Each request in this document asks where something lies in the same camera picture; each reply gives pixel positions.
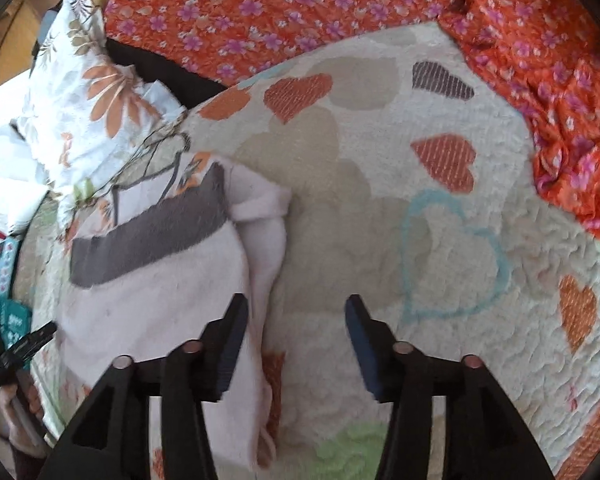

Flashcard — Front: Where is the white floral pillow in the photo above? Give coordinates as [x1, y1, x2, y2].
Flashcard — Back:
[12, 0, 189, 227]

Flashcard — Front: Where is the white sweater with grey trim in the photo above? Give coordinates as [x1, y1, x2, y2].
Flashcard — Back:
[55, 152, 294, 472]

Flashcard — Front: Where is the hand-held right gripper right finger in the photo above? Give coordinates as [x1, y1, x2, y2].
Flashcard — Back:
[344, 294, 557, 480]

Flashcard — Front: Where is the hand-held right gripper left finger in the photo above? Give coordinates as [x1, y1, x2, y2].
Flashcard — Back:
[37, 292, 251, 480]

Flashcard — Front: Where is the green box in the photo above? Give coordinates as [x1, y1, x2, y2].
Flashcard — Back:
[0, 292, 34, 367]

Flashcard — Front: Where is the person's left hand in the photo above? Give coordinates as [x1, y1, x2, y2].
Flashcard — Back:
[0, 374, 49, 447]

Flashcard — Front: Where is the white paper bag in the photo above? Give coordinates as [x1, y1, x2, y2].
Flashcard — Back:
[0, 124, 49, 257]

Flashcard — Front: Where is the light blue strip box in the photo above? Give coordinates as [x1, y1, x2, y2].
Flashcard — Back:
[0, 236, 24, 302]

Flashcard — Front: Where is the heart pattern quilted bedspread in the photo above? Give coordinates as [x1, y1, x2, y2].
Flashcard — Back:
[10, 22, 600, 480]

